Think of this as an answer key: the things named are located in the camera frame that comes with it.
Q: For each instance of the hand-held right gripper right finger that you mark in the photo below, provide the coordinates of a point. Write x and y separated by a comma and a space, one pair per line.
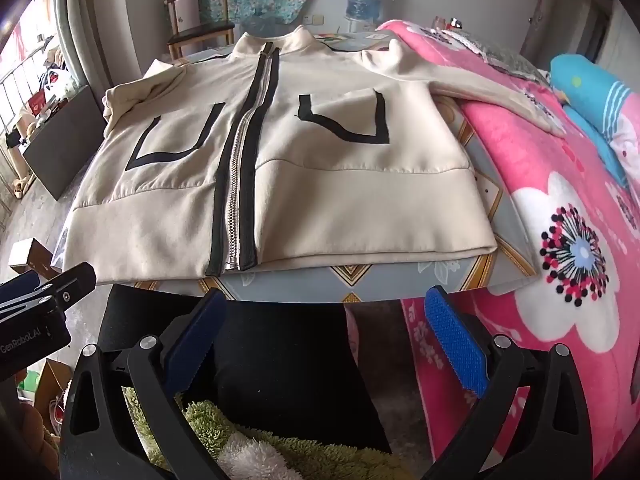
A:
457, 340

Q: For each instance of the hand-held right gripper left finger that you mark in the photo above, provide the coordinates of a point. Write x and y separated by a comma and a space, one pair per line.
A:
192, 340

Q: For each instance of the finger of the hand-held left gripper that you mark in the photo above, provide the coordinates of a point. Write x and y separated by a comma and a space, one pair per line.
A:
70, 280

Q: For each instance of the cream zip jacket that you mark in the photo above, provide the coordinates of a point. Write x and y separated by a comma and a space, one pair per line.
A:
350, 160

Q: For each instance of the small brown box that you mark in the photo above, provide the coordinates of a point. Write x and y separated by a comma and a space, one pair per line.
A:
32, 257

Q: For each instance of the cardboard box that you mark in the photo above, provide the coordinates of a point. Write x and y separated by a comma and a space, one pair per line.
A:
52, 385

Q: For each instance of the person's black trousers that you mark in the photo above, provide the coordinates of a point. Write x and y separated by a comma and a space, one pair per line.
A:
280, 350

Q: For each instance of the pink floral blanket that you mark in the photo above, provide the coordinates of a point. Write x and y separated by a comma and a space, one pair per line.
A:
550, 320

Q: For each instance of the table with patterned tablecloth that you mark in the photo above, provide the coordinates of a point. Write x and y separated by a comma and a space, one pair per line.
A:
350, 282

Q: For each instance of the green white fluffy garment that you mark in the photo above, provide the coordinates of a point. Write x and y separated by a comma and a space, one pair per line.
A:
250, 455

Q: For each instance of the dark board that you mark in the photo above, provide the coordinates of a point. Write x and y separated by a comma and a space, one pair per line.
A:
65, 145

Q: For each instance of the red box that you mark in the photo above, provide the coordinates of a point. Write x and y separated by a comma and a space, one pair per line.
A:
36, 104

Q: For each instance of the metal window railing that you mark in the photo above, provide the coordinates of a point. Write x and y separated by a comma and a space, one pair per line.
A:
10, 110

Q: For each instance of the pale curtain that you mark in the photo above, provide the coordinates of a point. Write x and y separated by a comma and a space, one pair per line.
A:
95, 25

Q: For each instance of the wooden chair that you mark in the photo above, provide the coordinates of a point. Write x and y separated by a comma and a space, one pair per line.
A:
200, 35

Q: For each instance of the grey lace cushion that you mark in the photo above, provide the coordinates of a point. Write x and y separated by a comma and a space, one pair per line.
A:
515, 62

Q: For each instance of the blue pillow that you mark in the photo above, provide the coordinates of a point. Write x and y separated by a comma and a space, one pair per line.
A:
590, 85

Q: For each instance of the white container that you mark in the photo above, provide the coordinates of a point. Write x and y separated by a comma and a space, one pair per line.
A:
182, 7

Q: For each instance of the glass jar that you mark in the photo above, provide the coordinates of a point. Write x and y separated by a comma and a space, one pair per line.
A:
439, 22

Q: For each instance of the white water dispenser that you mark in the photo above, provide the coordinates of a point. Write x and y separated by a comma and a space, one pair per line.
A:
361, 26

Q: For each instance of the wall socket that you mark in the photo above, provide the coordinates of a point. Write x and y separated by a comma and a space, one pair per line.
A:
313, 19

